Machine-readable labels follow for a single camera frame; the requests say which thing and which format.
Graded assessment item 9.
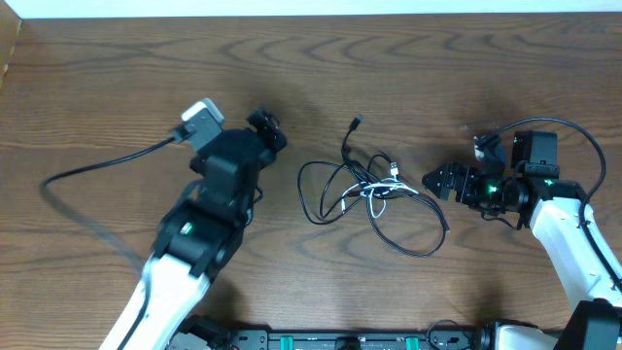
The right camera black cable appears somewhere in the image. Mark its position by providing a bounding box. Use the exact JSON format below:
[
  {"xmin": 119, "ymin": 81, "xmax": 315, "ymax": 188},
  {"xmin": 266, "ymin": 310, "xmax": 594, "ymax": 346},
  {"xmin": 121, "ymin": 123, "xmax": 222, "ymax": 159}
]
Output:
[{"xmin": 478, "ymin": 117, "xmax": 622, "ymax": 293}]

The left camera black cable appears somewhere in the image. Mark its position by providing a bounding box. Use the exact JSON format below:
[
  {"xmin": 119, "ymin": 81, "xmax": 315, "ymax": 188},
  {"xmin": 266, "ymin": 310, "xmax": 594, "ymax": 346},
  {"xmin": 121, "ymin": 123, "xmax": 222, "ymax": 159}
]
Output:
[{"xmin": 39, "ymin": 125, "xmax": 195, "ymax": 350}]

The white usb cable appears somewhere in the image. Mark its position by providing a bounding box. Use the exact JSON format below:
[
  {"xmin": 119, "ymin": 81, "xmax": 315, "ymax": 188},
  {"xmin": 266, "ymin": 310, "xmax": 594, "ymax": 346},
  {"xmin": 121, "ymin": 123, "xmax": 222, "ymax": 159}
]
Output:
[{"xmin": 339, "ymin": 161, "xmax": 420, "ymax": 220}]

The long black usb cable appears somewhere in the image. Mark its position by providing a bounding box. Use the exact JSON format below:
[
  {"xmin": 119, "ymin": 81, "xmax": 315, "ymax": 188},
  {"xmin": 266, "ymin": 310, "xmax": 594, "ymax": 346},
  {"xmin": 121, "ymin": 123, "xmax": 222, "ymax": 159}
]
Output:
[{"xmin": 339, "ymin": 114, "xmax": 451, "ymax": 259}]

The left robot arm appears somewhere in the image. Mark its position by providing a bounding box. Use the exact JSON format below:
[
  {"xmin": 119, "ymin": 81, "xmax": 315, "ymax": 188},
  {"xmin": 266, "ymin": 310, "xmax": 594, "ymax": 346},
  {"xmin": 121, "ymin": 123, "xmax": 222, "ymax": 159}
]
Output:
[{"xmin": 101, "ymin": 106, "xmax": 287, "ymax": 349}]

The camera black cable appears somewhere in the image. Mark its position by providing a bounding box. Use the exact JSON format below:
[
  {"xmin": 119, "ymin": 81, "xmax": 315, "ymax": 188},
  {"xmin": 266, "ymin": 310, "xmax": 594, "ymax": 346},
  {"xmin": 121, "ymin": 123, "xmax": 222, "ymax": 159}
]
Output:
[
  {"xmin": 39, "ymin": 125, "xmax": 195, "ymax": 350},
  {"xmin": 478, "ymin": 117, "xmax": 622, "ymax": 293}
]

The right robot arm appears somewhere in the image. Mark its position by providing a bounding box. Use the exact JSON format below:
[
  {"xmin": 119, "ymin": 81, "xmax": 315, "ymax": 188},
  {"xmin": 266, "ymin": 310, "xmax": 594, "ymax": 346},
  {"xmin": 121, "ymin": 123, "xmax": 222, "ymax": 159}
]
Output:
[{"xmin": 422, "ymin": 131, "xmax": 621, "ymax": 349}]

